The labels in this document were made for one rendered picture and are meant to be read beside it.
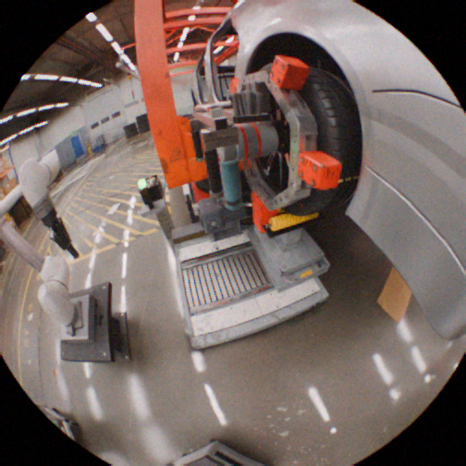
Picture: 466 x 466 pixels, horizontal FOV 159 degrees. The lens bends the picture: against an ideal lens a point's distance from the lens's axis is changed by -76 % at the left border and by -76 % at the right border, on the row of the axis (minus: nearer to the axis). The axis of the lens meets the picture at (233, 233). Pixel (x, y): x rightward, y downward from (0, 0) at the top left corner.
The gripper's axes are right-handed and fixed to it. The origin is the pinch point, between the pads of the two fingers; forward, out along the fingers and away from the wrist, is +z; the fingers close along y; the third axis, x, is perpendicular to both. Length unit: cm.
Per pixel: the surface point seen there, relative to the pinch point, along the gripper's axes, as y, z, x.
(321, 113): 33, -31, 84
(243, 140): 11, -19, 74
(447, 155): 67, -36, 76
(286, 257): 22, 45, 93
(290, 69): 28, -43, 77
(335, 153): 39, -22, 83
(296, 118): 31, -29, 76
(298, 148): 32, -21, 76
